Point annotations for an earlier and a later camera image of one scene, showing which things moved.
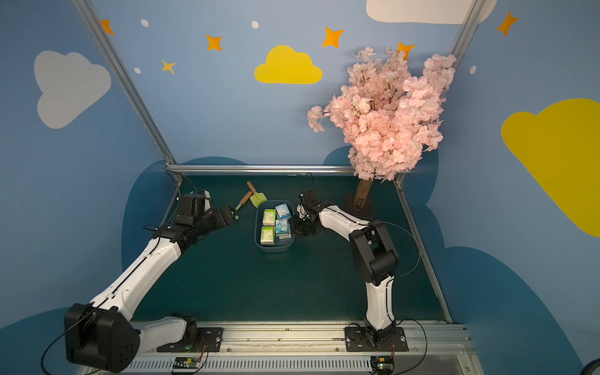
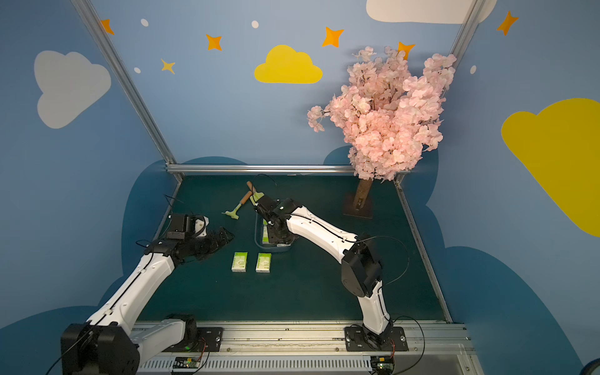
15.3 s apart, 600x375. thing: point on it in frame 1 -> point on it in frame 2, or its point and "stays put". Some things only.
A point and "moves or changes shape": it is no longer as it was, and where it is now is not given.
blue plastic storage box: x=280 y=245 stays put
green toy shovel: x=244 y=201 stays put
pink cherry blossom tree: x=387 y=116 stays put
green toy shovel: x=256 y=198 stays put
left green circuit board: x=187 y=362 stays put
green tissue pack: x=267 y=235 moves or changes shape
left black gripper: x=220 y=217 -> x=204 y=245
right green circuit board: x=382 y=365 stays put
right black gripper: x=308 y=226 -> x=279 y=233
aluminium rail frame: x=326 y=348 stays put
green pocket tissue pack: x=269 y=218 moves or changes shape
